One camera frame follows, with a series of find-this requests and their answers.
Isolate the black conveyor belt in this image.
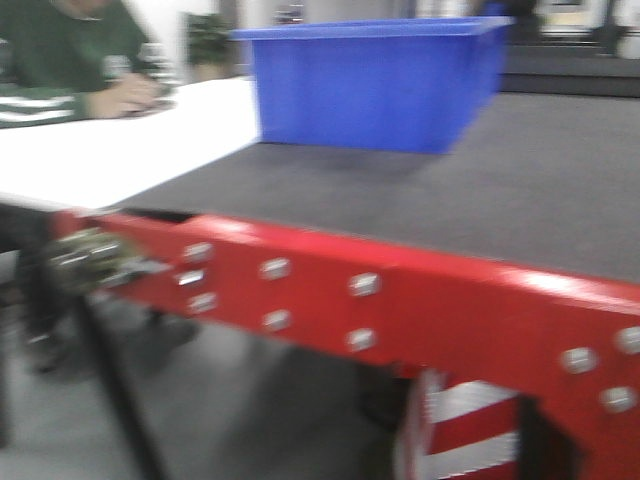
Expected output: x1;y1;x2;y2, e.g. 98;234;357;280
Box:
123;94;639;282

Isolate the blue bin on conveyor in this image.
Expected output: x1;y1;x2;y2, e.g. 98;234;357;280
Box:
231;15;514;153

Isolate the conveyor roller end shaft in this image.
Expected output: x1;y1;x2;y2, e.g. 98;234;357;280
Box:
46;227;172;296

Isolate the red conveyor frame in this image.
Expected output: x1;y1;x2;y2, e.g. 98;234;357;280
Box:
54;211;639;479

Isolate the red white striped leg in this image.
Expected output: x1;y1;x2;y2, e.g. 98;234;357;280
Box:
392;369;521;479

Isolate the person in green sweater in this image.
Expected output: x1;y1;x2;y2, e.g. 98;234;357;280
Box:
1;1;176;128

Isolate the potted green plant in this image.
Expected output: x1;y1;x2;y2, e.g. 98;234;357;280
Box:
186;13;231;66

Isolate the person's hand on table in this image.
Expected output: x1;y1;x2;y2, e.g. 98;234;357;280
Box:
85;73;164;119

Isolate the white table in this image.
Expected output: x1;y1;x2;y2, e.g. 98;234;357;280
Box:
1;77;261;211

